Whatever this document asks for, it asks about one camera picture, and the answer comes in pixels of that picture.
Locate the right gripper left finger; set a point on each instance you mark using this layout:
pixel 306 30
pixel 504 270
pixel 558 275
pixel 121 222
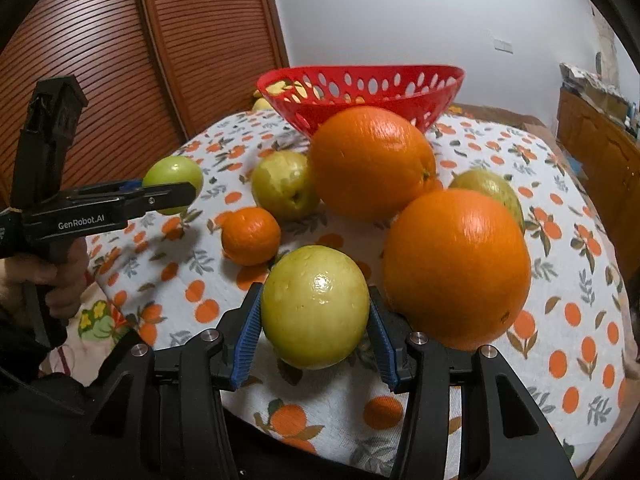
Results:
pixel 239 330

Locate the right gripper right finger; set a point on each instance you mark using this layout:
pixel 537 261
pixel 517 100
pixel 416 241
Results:
pixel 398 360

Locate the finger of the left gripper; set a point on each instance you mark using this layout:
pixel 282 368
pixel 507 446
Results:
pixel 156 198
pixel 117 187

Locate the small green guava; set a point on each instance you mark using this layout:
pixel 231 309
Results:
pixel 175 169

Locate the yellow-green guava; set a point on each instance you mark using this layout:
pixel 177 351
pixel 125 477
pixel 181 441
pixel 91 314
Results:
pixel 315 307

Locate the large orange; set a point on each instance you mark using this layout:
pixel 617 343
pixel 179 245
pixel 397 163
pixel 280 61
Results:
pixel 367 163
pixel 456 266

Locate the small mandarin orange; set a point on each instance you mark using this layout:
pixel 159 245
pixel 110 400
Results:
pixel 250 236

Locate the green guava with dimple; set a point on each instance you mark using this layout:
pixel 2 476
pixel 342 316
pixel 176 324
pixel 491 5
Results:
pixel 281 184

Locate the green pear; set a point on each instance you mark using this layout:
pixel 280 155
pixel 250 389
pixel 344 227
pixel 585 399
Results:
pixel 489 184

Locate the left hand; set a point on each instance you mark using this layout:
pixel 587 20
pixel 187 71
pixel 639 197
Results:
pixel 67 282

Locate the orange print white cloth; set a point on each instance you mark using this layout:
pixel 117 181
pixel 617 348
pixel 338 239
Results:
pixel 170 279

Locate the floral bed blanket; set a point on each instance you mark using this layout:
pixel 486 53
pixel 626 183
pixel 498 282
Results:
pixel 91 336

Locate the yellow plush toy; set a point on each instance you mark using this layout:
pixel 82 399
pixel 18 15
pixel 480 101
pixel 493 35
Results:
pixel 296 89

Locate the brown louvered wardrobe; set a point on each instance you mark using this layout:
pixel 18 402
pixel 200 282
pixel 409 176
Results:
pixel 155 72

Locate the red perforated plastic basket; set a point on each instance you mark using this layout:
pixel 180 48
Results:
pixel 418 93

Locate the wooden sideboard cabinet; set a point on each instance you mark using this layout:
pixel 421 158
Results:
pixel 610 162

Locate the clutter pile on cabinet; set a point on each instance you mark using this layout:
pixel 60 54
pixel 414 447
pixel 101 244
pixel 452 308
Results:
pixel 602 96

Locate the white wall switch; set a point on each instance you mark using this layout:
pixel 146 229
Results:
pixel 503 46

